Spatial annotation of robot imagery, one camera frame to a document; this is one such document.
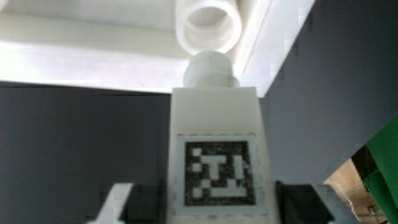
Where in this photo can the white square table top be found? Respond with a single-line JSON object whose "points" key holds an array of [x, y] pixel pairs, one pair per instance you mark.
{"points": [[115, 43]]}

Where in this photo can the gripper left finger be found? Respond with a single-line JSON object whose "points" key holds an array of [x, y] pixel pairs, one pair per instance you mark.
{"points": [[133, 205]]}

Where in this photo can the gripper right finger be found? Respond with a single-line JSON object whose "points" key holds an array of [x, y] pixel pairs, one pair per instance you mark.
{"points": [[310, 204]]}

